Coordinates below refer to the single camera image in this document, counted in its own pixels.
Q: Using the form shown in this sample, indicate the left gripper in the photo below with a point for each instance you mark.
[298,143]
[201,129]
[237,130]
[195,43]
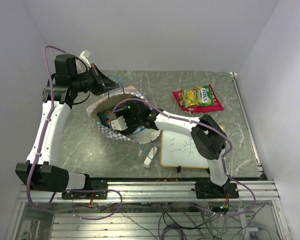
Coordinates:
[108,83]

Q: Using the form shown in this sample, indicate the white eraser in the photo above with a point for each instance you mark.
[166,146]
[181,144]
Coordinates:
[150,157]

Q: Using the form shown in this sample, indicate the pink snack bag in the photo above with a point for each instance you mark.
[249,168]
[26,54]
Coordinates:
[198,110]

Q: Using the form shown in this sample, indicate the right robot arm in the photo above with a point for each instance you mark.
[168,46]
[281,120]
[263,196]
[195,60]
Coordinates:
[208,137]

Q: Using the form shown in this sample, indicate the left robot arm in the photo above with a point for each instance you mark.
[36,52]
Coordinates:
[73,75]

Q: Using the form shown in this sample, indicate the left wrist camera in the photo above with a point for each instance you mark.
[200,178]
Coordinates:
[83,62]

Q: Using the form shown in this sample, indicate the checkered paper bag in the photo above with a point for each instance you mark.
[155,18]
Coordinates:
[112,106]

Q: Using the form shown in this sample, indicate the yellow framed whiteboard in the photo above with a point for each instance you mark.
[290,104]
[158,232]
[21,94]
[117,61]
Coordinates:
[179,150]

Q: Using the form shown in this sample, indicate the green yellow candy bag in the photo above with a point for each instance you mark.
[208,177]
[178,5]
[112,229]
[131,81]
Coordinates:
[200,96]

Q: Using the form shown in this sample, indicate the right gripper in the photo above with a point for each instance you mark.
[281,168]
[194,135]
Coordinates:
[125,114]

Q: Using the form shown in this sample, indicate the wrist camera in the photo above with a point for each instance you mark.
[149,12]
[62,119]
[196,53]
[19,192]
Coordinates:
[83,62]
[118,124]

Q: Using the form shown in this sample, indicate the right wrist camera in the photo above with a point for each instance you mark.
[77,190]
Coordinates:
[118,124]

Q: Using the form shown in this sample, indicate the aluminium rail frame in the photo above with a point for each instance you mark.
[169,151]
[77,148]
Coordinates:
[168,192]

